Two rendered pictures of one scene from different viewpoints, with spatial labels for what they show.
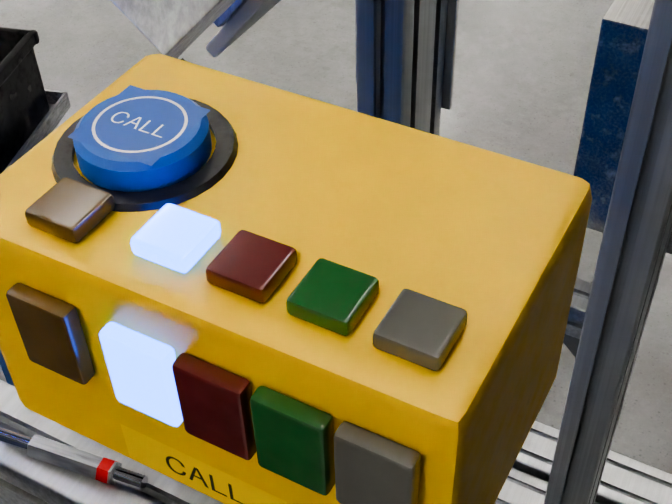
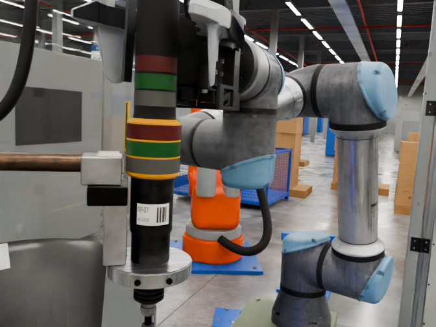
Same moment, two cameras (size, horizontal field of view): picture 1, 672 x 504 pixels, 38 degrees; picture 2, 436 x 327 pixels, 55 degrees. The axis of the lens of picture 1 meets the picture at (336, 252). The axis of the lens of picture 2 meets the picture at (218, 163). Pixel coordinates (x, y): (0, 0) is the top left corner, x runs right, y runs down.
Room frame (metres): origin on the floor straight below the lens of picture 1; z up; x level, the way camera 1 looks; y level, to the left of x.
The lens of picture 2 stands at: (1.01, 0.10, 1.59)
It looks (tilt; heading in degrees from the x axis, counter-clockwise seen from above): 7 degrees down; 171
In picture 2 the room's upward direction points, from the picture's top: 3 degrees clockwise
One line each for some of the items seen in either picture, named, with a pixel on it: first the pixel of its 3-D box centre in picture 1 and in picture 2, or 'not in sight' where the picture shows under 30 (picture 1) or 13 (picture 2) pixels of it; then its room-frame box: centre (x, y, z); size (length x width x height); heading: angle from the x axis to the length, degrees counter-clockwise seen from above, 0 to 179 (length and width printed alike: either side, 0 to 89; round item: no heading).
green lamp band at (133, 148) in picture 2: not in sight; (153, 147); (0.67, 0.10, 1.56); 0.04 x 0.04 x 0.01
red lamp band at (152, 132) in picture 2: not in sight; (154, 131); (0.67, 0.10, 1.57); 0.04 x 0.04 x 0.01
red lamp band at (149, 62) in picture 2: not in sight; (156, 65); (0.67, 0.10, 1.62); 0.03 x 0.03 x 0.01
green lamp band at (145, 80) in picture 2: not in sight; (156, 82); (0.67, 0.10, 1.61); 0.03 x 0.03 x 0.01
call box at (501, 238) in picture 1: (283, 317); not in sight; (0.22, 0.02, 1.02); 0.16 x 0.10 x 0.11; 60
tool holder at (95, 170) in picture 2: not in sight; (139, 215); (0.68, 0.09, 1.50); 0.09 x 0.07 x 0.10; 95
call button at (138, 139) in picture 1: (143, 142); not in sight; (0.24, 0.06, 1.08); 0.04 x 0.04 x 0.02
